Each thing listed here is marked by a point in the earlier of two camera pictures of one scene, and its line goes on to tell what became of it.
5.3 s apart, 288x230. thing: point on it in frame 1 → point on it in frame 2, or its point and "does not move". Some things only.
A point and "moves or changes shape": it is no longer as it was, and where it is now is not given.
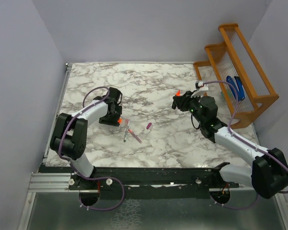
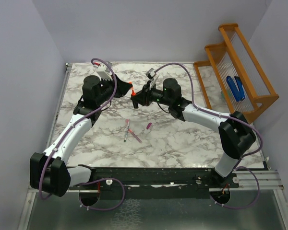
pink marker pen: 135,136 does not move
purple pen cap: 149,124 does not move
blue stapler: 240,93 does not move
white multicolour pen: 126,131 does not move
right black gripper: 183,100 → 143,97
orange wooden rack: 233,73 does not move
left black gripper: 114,120 → 123,87
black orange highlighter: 178,93 moves or changes shape
